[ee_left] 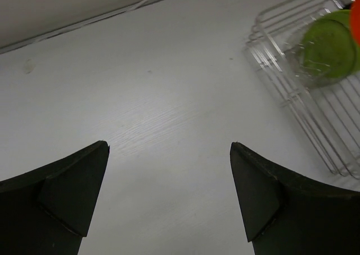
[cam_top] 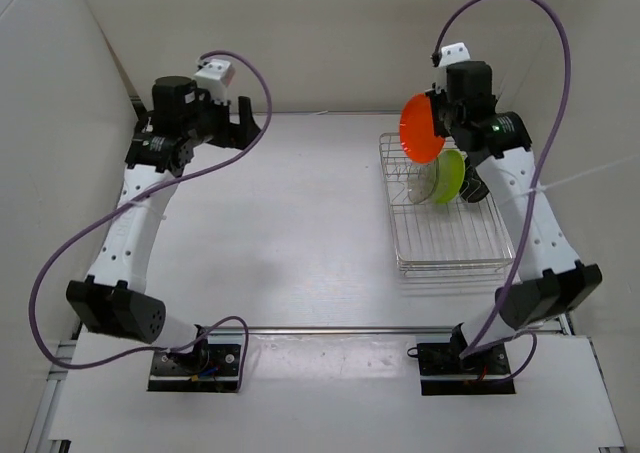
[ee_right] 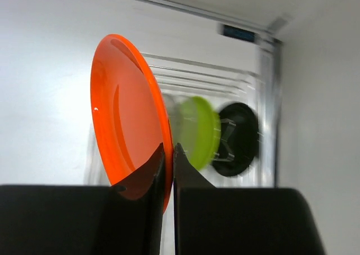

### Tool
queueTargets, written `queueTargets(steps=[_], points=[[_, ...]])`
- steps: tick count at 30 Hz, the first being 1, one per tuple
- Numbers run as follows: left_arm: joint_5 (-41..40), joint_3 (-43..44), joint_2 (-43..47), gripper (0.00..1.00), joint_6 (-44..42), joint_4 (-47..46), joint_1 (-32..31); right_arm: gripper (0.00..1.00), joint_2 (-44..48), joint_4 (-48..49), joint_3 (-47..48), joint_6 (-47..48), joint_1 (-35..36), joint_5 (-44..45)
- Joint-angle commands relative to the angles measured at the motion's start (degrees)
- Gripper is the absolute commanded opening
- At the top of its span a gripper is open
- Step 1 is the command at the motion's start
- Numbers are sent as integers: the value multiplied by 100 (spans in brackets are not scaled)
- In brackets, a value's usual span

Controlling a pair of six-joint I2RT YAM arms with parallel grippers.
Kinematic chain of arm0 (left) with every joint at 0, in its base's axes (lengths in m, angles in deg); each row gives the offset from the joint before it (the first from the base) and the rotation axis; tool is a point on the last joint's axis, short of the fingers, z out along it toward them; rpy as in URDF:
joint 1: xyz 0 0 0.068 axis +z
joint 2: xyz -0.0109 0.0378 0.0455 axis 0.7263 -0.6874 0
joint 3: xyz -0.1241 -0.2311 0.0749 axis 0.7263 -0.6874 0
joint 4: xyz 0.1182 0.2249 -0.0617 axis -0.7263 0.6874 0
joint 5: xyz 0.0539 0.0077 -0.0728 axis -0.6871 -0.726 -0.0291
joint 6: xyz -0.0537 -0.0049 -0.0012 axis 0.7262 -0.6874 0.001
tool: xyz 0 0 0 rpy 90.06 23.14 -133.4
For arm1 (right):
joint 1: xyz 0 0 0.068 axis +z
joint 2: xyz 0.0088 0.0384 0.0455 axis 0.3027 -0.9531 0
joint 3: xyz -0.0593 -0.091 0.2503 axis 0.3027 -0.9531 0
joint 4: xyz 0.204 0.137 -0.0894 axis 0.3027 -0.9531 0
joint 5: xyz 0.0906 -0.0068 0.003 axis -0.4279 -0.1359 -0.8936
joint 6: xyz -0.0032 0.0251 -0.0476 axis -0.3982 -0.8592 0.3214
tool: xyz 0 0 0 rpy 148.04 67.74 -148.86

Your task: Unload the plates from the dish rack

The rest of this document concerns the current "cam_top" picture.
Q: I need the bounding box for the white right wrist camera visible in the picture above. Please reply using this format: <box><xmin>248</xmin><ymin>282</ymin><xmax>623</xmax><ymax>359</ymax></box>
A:
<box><xmin>431</xmin><ymin>42</ymin><xmax>471</xmax><ymax>68</ymax></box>

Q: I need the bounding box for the black plastic plate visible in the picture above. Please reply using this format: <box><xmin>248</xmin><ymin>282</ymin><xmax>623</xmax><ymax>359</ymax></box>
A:
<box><xmin>459</xmin><ymin>167</ymin><xmax>489</xmax><ymax>204</ymax></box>

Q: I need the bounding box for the clear glass plate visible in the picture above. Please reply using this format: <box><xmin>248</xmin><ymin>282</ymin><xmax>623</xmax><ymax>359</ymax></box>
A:
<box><xmin>407</xmin><ymin>163</ymin><xmax>439</xmax><ymax>204</ymax></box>

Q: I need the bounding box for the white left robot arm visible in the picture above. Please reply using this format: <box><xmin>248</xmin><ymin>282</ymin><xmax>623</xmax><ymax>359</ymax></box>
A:
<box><xmin>66</xmin><ymin>70</ymin><xmax>260</xmax><ymax>373</ymax></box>

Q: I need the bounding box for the aluminium frame rail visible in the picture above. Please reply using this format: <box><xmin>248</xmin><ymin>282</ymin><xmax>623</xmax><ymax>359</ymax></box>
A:
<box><xmin>24</xmin><ymin>365</ymin><xmax>71</xmax><ymax>453</ymax></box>

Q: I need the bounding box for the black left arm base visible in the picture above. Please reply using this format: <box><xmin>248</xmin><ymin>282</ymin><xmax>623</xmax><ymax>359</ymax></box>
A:
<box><xmin>147</xmin><ymin>343</ymin><xmax>244</xmax><ymax>393</ymax></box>

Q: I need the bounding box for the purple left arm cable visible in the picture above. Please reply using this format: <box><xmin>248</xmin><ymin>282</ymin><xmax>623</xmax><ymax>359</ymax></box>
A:
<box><xmin>29</xmin><ymin>50</ymin><xmax>274</xmax><ymax>392</ymax></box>

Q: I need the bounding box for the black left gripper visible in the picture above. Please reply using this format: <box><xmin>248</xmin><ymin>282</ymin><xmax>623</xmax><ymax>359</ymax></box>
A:
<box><xmin>183</xmin><ymin>86</ymin><xmax>262</xmax><ymax>152</ymax></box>

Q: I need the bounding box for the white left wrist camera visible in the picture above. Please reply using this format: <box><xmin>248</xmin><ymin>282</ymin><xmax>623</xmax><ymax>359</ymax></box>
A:
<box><xmin>193</xmin><ymin>58</ymin><xmax>235</xmax><ymax>102</ymax></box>

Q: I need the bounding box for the orange plastic plate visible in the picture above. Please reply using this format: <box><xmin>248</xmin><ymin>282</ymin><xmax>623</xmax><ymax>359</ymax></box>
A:
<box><xmin>398</xmin><ymin>93</ymin><xmax>445</xmax><ymax>164</ymax></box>

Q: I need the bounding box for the metal wire dish rack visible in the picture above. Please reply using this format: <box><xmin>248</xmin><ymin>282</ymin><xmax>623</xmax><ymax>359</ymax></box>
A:
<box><xmin>379</xmin><ymin>133</ymin><xmax>514</xmax><ymax>278</ymax></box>

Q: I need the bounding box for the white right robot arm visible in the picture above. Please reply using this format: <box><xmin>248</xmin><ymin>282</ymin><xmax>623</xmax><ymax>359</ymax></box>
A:
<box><xmin>429</xmin><ymin>60</ymin><xmax>602</xmax><ymax>373</ymax></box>

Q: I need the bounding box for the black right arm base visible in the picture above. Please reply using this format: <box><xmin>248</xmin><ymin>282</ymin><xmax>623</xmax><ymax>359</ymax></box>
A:
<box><xmin>407</xmin><ymin>343</ymin><xmax>516</xmax><ymax>396</ymax></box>

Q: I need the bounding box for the lime green plastic plate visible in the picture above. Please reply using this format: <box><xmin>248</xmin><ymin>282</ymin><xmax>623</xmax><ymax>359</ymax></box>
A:
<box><xmin>432</xmin><ymin>149</ymin><xmax>465</xmax><ymax>204</ymax></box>

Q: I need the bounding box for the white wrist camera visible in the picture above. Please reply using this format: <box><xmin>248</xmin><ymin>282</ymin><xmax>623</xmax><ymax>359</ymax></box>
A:
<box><xmin>193</xmin><ymin>58</ymin><xmax>235</xmax><ymax>102</ymax></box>
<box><xmin>431</xmin><ymin>42</ymin><xmax>471</xmax><ymax>68</ymax></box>

